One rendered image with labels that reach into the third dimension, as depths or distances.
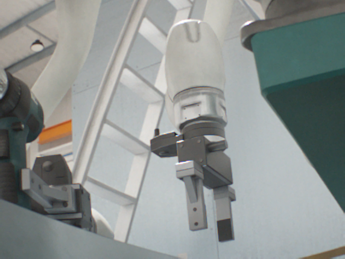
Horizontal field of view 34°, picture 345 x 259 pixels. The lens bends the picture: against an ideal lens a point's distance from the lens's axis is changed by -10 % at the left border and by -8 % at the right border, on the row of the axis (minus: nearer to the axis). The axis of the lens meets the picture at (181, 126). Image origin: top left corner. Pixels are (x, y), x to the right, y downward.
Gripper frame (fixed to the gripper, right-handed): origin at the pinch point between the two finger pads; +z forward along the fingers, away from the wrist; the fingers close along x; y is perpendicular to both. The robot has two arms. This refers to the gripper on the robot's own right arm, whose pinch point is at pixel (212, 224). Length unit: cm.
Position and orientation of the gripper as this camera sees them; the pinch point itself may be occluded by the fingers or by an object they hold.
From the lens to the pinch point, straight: 98.9
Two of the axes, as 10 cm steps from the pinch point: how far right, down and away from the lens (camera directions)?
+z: 0.9, 9.2, -3.8
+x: 4.0, 3.2, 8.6
